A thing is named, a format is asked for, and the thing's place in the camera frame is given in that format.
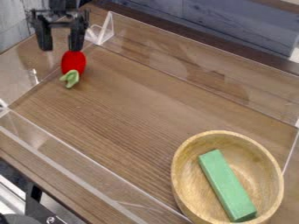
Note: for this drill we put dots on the green rectangular block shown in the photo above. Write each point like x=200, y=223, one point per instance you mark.
x=227, y=187

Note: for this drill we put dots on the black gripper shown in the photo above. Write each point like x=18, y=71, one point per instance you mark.
x=44, y=19

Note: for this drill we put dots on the red plush strawberry toy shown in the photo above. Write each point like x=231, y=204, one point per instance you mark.
x=72, y=66

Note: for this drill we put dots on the clear acrylic corner bracket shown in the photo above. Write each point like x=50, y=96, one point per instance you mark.
x=100, y=33

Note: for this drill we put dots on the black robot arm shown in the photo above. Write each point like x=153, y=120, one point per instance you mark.
x=64, y=5

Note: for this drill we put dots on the wooden bowl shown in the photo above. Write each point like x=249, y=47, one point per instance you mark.
x=252, y=164

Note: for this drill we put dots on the clear acrylic tray walls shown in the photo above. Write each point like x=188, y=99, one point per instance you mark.
x=110, y=145

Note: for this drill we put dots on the black table frame mount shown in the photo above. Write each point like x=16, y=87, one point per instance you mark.
x=36, y=213

